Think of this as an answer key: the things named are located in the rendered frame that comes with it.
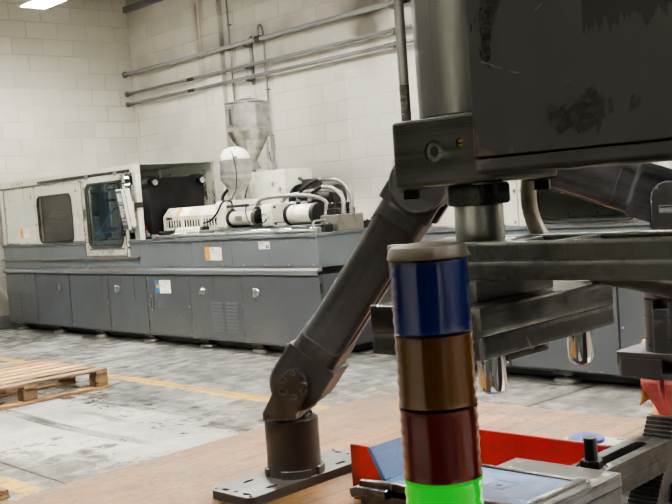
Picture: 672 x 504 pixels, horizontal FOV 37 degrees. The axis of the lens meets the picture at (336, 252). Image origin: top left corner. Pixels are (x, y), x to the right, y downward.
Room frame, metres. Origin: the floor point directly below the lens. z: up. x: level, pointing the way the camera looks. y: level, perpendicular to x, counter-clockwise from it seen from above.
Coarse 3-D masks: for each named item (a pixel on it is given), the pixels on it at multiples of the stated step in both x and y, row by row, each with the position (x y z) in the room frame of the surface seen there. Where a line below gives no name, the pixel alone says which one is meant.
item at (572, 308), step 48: (480, 240) 0.74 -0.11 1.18; (528, 240) 0.75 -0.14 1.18; (576, 240) 0.66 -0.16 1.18; (624, 240) 0.64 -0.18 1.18; (480, 288) 0.71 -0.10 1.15; (528, 288) 0.75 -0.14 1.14; (576, 288) 0.76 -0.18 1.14; (384, 336) 0.73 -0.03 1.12; (480, 336) 0.67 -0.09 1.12; (528, 336) 0.71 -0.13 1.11; (576, 336) 0.78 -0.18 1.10; (480, 384) 0.70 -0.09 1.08
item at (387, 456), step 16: (368, 448) 0.83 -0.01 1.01; (384, 448) 0.83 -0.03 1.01; (400, 448) 0.84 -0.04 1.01; (384, 464) 0.82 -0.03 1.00; (400, 464) 0.83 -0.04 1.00; (384, 480) 0.82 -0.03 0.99; (400, 480) 0.81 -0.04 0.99; (512, 480) 0.79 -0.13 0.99; (528, 480) 0.78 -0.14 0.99; (544, 480) 0.78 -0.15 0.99; (560, 480) 0.78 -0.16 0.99; (496, 496) 0.75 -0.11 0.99; (512, 496) 0.75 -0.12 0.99; (528, 496) 0.74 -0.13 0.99
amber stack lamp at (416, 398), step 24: (408, 336) 0.47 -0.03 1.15; (432, 336) 0.47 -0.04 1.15; (456, 336) 0.46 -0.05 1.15; (408, 360) 0.47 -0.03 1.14; (432, 360) 0.46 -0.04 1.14; (456, 360) 0.46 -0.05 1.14; (408, 384) 0.47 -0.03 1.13; (432, 384) 0.46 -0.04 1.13; (456, 384) 0.46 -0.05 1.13; (408, 408) 0.47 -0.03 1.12; (432, 408) 0.46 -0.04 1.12; (456, 408) 0.46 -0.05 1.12
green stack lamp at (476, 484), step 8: (480, 480) 0.47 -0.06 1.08; (408, 488) 0.47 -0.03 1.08; (416, 488) 0.47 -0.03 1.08; (424, 488) 0.46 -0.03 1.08; (432, 488) 0.46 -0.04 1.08; (440, 488) 0.46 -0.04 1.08; (448, 488) 0.46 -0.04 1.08; (456, 488) 0.46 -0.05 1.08; (464, 488) 0.46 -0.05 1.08; (472, 488) 0.46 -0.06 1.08; (480, 488) 0.47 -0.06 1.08; (408, 496) 0.47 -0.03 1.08; (416, 496) 0.47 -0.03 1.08; (424, 496) 0.46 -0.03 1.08; (432, 496) 0.46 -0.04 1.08; (440, 496) 0.46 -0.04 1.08; (448, 496) 0.46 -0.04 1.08; (456, 496) 0.46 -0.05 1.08; (464, 496) 0.46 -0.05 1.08; (472, 496) 0.46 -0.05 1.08; (480, 496) 0.47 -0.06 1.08
